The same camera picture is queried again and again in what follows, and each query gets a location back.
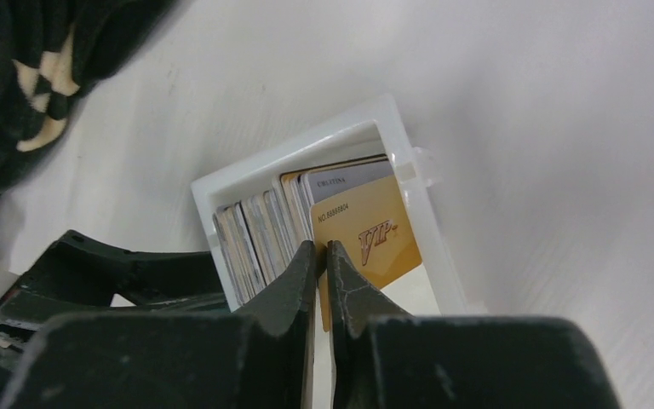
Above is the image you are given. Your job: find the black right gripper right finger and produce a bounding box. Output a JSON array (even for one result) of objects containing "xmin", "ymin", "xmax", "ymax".
[{"xmin": 325, "ymin": 240, "xmax": 409, "ymax": 408}]

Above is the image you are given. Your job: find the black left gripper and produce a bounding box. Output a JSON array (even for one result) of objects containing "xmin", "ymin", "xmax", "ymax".
[{"xmin": 0, "ymin": 230, "xmax": 229, "ymax": 394}]

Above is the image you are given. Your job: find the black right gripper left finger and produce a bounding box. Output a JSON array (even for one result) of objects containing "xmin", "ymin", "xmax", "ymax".
[{"xmin": 234, "ymin": 240, "xmax": 317, "ymax": 408}]

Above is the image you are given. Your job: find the gold VIP card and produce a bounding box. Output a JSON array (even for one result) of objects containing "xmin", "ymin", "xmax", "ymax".
[{"xmin": 310, "ymin": 173, "xmax": 423, "ymax": 333}]

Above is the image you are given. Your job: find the clear plastic card box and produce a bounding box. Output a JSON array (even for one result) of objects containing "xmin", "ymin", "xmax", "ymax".
[{"xmin": 191, "ymin": 95, "xmax": 468, "ymax": 315}]

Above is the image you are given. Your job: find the stack of grey cards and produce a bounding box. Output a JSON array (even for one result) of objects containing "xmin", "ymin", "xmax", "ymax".
[{"xmin": 212, "ymin": 154, "xmax": 393, "ymax": 307}]

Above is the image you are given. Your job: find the black floral plush blanket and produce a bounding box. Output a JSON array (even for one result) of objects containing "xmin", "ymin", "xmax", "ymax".
[{"xmin": 0, "ymin": 1, "xmax": 173, "ymax": 195}]

